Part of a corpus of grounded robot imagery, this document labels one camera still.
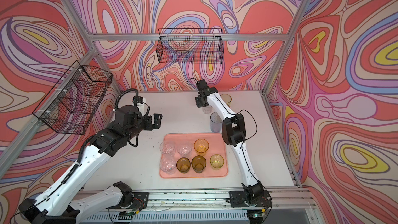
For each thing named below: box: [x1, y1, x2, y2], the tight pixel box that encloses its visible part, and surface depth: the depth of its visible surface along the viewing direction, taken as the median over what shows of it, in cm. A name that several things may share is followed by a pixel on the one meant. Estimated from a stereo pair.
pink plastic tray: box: [159, 132, 229, 179], surface depth 85 cm
